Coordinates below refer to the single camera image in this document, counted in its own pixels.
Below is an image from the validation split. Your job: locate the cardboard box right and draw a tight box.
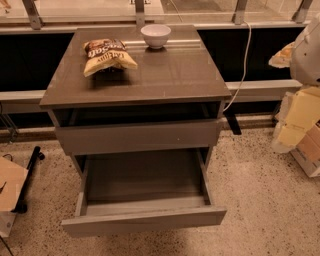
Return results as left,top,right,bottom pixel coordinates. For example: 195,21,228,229
271,87,320,177

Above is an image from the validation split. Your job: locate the black pole stand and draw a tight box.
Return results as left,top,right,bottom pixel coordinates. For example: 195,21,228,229
12,146,45,214

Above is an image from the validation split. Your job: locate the white cable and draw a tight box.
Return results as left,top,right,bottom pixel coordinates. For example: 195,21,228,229
222,20,253,113

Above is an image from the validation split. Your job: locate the cardboard box left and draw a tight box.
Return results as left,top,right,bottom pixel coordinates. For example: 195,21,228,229
0,157,28,237

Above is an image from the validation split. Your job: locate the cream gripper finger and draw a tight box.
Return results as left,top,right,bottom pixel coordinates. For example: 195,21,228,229
268,43,294,68

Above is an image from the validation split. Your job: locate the open grey bottom drawer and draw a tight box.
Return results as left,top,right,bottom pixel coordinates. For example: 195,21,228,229
62,149,226,237

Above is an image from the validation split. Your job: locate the cardboard box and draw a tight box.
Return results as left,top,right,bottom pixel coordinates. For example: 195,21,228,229
0,157,28,237
271,87,320,177

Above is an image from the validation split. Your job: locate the metal window railing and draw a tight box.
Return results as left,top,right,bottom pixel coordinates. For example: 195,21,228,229
0,0,320,33

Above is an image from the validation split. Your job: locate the grey drawer cabinet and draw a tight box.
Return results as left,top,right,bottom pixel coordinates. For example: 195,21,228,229
40,25,230,169

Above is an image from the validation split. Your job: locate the closed grey upper drawer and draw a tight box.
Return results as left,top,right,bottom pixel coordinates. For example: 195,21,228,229
55,120,221,155

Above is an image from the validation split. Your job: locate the white ceramic bowl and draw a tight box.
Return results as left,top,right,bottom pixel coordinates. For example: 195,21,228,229
140,24,171,49

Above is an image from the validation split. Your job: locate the brown chip bag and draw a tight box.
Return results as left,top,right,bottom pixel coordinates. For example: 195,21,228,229
83,39,138,77

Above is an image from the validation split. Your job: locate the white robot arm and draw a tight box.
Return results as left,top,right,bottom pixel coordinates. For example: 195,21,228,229
268,13,320,86

